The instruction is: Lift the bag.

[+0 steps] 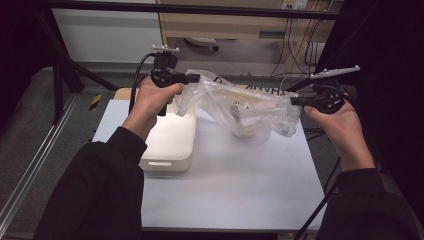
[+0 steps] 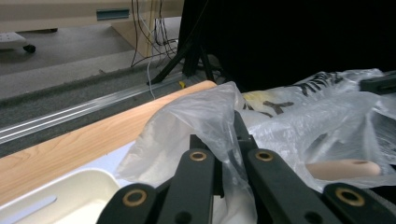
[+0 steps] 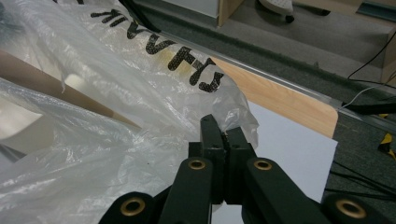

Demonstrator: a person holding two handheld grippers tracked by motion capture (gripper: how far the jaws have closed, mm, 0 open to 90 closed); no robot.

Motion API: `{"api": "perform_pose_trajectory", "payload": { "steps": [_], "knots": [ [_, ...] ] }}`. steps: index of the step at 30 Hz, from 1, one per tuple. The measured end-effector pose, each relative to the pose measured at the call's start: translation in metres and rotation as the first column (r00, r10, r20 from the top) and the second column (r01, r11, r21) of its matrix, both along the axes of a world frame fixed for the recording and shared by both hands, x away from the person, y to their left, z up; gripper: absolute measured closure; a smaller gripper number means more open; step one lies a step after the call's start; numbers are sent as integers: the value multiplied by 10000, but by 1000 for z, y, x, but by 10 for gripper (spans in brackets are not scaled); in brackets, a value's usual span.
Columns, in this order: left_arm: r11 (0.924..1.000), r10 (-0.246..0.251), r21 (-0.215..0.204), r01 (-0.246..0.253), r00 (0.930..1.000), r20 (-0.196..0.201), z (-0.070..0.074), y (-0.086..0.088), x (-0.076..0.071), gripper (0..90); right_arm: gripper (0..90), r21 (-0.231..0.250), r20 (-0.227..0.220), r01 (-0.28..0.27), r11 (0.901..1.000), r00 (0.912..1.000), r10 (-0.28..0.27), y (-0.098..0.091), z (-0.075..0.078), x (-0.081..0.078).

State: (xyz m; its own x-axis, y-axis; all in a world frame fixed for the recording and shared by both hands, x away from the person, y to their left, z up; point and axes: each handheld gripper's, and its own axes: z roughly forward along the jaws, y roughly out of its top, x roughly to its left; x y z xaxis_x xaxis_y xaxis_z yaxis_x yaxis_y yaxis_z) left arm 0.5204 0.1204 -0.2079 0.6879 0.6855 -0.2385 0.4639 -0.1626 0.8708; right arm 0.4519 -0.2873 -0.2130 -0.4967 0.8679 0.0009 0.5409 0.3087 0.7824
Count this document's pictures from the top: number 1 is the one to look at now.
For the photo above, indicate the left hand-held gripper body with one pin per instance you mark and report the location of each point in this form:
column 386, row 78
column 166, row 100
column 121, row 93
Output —
column 165, row 76

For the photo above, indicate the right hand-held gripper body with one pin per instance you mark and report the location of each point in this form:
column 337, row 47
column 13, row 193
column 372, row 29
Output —
column 326, row 100

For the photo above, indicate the clear smiley print plastic bag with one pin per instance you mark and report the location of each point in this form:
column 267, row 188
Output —
column 233, row 96

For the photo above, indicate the white plastic bin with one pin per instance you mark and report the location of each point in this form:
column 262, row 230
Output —
column 173, row 143

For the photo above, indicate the person's left hand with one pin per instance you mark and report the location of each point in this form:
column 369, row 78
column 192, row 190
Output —
column 150, row 106

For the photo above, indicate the person's right hand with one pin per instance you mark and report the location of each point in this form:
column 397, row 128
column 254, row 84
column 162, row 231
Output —
column 346, row 136

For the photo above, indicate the black metal stand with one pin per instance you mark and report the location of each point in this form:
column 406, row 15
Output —
column 300, row 86
column 58, row 90

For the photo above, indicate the grey office chair base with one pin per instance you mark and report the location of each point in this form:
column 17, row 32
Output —
column 203, row 40

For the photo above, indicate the wooden desk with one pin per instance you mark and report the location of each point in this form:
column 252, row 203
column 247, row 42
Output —
column 216, row 26

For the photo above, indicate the white cabinet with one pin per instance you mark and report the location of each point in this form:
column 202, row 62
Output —
column 106, row 36

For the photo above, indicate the yellow black floor tape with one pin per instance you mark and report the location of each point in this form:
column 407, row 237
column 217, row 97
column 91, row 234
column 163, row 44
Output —
column 95, row 102

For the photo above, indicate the black curtain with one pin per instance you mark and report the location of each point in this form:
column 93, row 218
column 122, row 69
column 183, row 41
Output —
column 390, row 40
column 16, row 50

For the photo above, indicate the white power outlet strip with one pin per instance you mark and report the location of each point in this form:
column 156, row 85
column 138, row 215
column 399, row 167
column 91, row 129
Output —
column 295, row 4

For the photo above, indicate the white paper table mat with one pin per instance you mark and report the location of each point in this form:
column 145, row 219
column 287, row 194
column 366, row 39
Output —
column 233, row 186

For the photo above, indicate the black metal frame bar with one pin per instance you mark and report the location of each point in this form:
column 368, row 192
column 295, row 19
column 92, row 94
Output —
column 233, row 12

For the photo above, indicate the aluminium floor rail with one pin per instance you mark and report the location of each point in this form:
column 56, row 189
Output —
column 33, row 166

